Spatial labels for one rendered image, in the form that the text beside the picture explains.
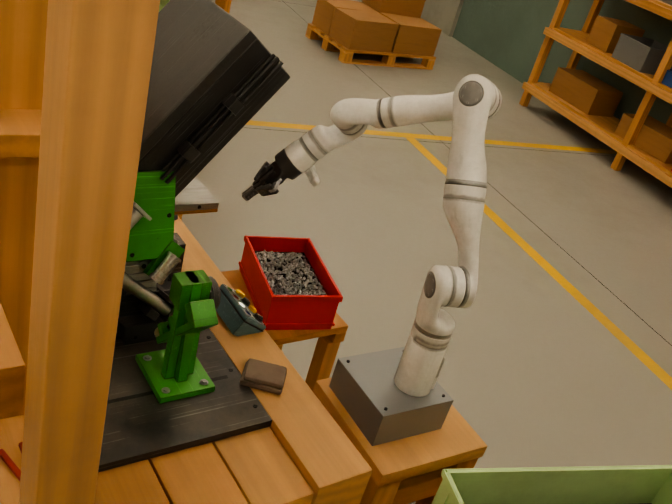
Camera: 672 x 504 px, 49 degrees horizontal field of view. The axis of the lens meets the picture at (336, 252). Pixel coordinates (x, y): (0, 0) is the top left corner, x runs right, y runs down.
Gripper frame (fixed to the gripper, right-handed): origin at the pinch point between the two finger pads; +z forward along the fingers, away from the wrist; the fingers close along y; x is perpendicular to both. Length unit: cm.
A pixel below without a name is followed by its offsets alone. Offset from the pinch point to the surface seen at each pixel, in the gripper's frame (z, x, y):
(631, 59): -207, 343, -412
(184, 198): 15.3, -6.7, -6.3
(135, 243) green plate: 22.9, -15.4, 15.2
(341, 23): -14, 212, -566
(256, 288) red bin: 21.4, 30.1, -7.6
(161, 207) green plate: 14.0, -16.4, 10.6
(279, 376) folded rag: 14.2, 22.2, 38.2
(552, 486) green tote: -23, 68, 68
